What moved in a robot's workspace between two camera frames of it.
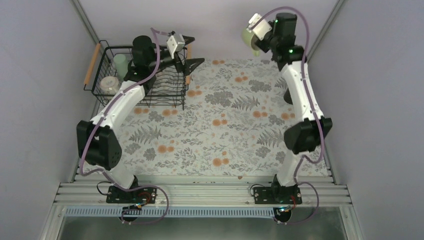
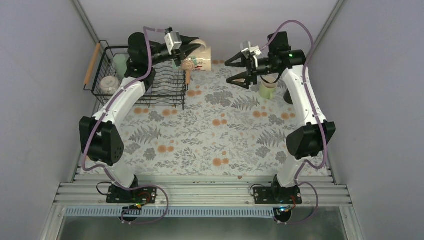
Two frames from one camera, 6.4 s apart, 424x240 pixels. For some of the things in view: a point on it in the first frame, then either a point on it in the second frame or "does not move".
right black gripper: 261,46 → 251,71
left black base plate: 147,195 does not move
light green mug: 249,38 → 267,91
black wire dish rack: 110,64 does not move
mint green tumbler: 122,66 does not move
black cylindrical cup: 287,97 does not move
